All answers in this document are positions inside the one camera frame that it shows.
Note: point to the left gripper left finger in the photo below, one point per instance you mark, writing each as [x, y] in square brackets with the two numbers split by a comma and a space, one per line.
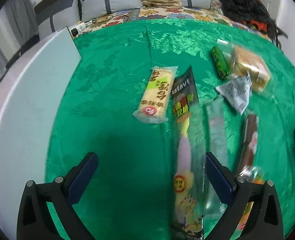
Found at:
[34, 219]

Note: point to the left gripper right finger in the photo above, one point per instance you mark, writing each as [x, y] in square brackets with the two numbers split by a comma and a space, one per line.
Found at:
[265, 219]

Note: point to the brown chocolate bar pack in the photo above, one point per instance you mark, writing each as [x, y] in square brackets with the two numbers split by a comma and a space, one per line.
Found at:
[245, 168]

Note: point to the silver white snack packet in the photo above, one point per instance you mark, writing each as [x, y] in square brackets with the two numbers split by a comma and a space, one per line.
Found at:
[237, 92]

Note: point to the clear long snack stick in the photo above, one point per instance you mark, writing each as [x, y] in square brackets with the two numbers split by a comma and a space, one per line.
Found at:
[217, 144]

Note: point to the packaged bread loaf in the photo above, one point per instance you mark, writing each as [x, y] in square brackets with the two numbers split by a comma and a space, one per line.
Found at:
[241, 61]

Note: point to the green sausage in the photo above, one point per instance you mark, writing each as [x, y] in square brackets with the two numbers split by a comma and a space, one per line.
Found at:
[221, 65]

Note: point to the black fish sausage pack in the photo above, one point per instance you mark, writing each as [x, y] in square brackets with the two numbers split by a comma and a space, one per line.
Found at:
[189, 178]

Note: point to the yellow cake snack pack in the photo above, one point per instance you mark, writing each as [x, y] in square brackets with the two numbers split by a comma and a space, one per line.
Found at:
[154, 102]

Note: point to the white cardboard box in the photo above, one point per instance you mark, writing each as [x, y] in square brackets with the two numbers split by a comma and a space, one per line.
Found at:
[30, 95]

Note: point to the green floral tablecloth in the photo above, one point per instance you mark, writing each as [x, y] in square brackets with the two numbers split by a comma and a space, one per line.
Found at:
[129, 195]

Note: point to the black and orange clothes pile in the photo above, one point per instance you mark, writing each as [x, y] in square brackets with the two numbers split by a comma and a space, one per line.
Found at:
[255, 15]

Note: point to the floral sofa cover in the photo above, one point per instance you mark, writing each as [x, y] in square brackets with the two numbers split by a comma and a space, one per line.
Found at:
[214, 15]

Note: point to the white power adapter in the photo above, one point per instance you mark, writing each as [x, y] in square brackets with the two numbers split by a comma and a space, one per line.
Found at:
[77, 29]

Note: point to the beige folded cloth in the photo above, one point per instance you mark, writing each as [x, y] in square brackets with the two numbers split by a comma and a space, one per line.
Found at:
[162, 3]

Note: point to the grey cushion left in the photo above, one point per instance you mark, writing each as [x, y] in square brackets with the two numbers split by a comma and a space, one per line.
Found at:
[63, 13]

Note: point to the grey cushion middle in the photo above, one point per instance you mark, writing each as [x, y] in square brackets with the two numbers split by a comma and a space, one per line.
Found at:
[110, 0]

